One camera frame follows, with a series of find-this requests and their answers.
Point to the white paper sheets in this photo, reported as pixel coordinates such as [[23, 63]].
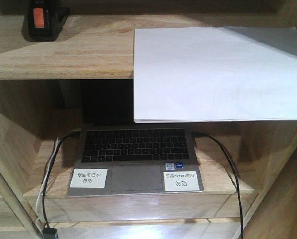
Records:
[[201, 74]]

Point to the black orange stapler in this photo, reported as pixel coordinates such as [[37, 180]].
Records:
[[44, 20]]

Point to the grey open laptop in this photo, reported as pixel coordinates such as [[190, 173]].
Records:
[[135, 154]]

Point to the white label right palmrest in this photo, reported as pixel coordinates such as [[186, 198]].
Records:
[[181, 181]]

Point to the white label palmrest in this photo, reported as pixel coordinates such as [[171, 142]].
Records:
[[88, 178], [181, 181]]

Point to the white label left palmrest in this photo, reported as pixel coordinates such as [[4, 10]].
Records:
[[88, 178]]

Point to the wooden shelf unit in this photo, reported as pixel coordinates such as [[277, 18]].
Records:
[[97, 42]]

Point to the black power adapter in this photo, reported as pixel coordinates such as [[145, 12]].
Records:
[[50, 233]]

